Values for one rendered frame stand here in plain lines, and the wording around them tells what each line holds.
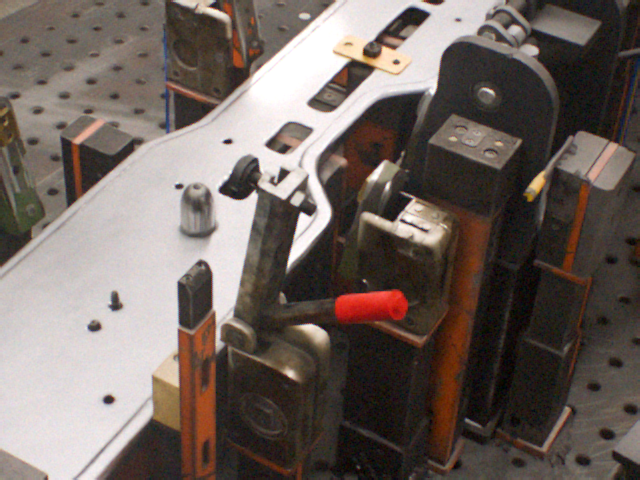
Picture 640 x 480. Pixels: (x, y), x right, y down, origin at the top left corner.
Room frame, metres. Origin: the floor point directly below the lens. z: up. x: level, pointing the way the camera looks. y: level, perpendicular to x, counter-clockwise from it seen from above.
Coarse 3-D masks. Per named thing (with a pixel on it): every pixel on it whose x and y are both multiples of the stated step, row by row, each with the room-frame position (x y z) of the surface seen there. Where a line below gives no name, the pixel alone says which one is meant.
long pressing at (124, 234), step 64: (384, 0) 1.34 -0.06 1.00; (448, 0) 1.35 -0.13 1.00; (320, 64) 1.20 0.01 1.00; (192, 128) 1.08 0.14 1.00; (256, 128) 1.08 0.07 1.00; (320, 128) 1.09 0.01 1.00; (128, 192) 0.97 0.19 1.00; (320, 192) 0.98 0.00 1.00; (64, 256) 0.87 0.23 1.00; (128, 256) 0.88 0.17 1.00; (192, 256) 0.88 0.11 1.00; (0, 320) 0.79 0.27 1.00; (64, 320) 0.79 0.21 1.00; (128, 320) 0.80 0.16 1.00; (0, 384) 0.71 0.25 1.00; (64, 384) 0.72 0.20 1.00; (128, 384) 0.72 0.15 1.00; (64, 448) 0.65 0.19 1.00; (128, 448) 0.66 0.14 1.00
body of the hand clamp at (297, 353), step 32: (256, 352) 0.72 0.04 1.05; (288, 352) 0.72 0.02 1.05; (320, 352) 0.73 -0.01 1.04; (256, 384) 0.71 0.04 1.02; (288, 384) 0.70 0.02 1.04; (320, 384) 0.73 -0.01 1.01; (256, 416) 0.71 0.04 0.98; (288, 416) 0.70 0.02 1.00; (320, 416) 0.73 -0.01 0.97; (256, 448) 0.71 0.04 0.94; (288, 448) 0.70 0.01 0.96
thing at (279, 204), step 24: (240, 168) 0.74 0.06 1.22; (288, 168) 0.75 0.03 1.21; (240, 192) 0.75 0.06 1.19; (264, 192) 0.72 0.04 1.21; (288, 192) 0.72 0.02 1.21; (264, 216) 0.72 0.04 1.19; (288, 216) 0.73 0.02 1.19; (264, 240) 0.72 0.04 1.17; (288, 240) 0.74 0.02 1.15; (264, 264) 0.72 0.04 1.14; (240, 288) 0.73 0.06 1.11; (264, 288) 0.72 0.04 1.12; (240, 312) 0.73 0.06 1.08
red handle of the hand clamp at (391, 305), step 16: (288, 304) 0.74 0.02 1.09; (304, 304) 0.73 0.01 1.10; (320, 304) 0.72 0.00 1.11; (336, 304) 0.71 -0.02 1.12; (352, 304) 0.70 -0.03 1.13; (368, 304) 0.69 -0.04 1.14; (384, 304) 0.69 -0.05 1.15; (400, 304) 0.69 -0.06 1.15; (272, 320) 0.73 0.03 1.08; (288, 320) 0.72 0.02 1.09; (304, 320) 0.72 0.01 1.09; (320, 320) 0.71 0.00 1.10; (336, 320) 0.71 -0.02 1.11; (352, 320) 0.70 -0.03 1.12; (368, 320) 0.69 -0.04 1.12; (384, 320) 0.69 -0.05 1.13
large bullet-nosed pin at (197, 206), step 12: (192, 192) 0.92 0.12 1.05; (204, 192) 0.92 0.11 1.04; (180, 204) 0.92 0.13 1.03; (192, 204) 0.91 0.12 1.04; (204, 204) 0.91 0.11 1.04; (180, 216) 0.92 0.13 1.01; (192, 216) 0.91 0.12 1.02; (204, 216) 0.91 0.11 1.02; (192, 228) 0.91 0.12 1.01; (204, 228) 0.91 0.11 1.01
